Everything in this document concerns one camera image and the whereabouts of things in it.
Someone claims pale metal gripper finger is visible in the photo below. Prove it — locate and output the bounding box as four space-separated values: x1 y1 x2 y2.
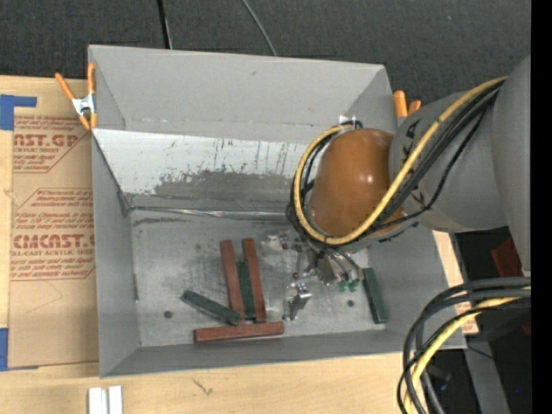
261 229 304 252
282 274 314 322

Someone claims red-brown flat block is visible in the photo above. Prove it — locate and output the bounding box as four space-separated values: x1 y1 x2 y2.
241 237 268 323
219 239 246 323
192 321 286 344

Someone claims dark green flat block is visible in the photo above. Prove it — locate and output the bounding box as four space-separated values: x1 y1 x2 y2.
361 267 389 325
235 260 257 321
179 290 243 328

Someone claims grey metal bin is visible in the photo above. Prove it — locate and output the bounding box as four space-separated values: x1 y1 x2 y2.
87 44 467 379

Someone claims brown cardboard board, red print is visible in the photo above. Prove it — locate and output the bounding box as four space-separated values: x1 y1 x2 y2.
0 74 101 371

